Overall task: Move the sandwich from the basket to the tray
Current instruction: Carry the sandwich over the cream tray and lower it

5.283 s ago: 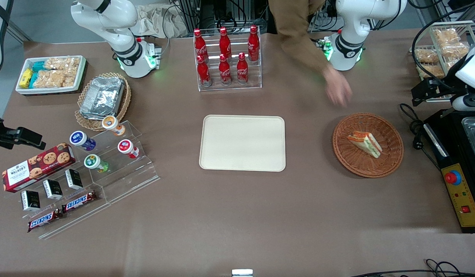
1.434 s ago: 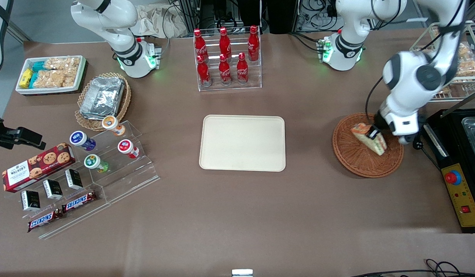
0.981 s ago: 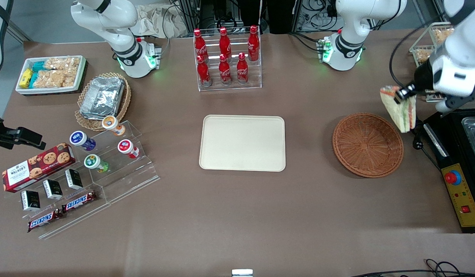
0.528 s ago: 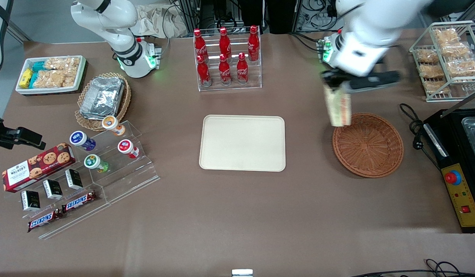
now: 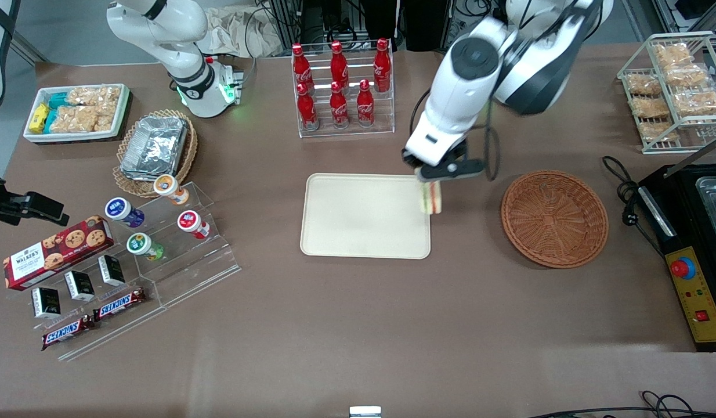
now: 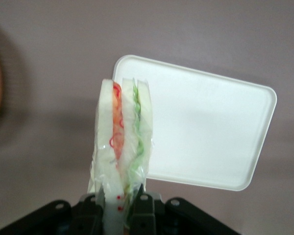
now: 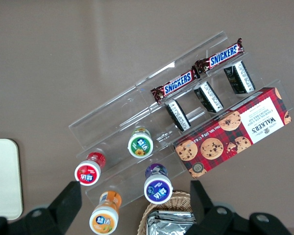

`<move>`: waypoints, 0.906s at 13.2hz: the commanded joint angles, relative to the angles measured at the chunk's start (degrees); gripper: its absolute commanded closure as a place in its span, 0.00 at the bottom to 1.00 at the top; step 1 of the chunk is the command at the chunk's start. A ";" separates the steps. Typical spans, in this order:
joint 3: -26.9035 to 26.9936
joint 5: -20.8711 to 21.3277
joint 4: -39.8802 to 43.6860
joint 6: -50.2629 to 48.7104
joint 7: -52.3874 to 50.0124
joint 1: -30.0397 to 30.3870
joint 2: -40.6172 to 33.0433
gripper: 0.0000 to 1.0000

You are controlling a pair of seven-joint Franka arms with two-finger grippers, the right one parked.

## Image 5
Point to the small black box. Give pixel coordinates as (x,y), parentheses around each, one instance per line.
(79,285)
(111,270)
(46,302)

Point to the grey metal bar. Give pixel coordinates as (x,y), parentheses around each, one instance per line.
(697,155)

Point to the teal snack packet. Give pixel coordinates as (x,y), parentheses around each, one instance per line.
(58,100)
(49,121)

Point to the white rectangular snack bin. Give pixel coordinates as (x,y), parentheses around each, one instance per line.
(73,137)

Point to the clear rice cracker bag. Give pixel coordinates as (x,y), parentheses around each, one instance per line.
(73,120)
(105,122)
(94,96)

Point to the beige plastic tray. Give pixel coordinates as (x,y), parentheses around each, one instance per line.
(364,216)

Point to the red lid drink cup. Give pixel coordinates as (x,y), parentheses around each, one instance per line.
(191,223)

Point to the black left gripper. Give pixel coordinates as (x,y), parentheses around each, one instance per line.
(409,159)

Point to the tan woven basket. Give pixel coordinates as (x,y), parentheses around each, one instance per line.
(187,157)

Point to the clear bag of crackers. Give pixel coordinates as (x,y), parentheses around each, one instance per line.
(673,55)
(660,131)
(686,76)
(651,108)
(644,85)
(697,103)

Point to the red Walkers cookie box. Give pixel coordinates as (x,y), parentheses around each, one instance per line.
(56,252)

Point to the triangle sandwich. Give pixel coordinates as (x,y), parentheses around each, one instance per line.
(431,198)

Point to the grey arm base connector block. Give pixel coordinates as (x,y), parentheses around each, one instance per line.
(231,84)

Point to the red emergency stop button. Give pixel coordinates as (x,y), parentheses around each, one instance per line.
(682,268)

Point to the clear acrylic bottle rack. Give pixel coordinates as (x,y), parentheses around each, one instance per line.
(346,132)

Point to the crumpled beige cloth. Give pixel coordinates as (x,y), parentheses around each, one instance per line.
(242,32)

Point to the clear acrylic stepped stand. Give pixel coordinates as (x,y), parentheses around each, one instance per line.
(190,273)

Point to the black countertop machine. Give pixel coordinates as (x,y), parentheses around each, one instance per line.
(683,232)

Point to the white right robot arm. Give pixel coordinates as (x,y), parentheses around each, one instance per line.
(184,35)

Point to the yellow control panel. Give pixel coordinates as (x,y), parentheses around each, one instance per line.
(703,296)

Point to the brown wicker basket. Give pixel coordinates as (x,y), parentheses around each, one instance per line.
(554,219)

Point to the yellow snack packet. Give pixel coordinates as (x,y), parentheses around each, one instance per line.
(39,118)

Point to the blue lid drink cup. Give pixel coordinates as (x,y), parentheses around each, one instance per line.
(122,210)

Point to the aluminium foil tray stack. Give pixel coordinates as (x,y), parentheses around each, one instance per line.
(155,148)

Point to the green lid drink cup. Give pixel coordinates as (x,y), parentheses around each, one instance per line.
(142,245)

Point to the orange lid drink cup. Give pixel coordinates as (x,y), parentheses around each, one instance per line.
(170,188)

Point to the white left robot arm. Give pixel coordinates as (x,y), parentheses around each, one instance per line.
(462,87)

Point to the Snickers chocolate bar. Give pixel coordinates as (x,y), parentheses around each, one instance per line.
(68,332)
(120,303)

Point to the red cola bottle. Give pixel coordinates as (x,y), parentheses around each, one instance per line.
(339,64)
(306,110)
(302,67)
(365,107)
(382,64)
(339,107)

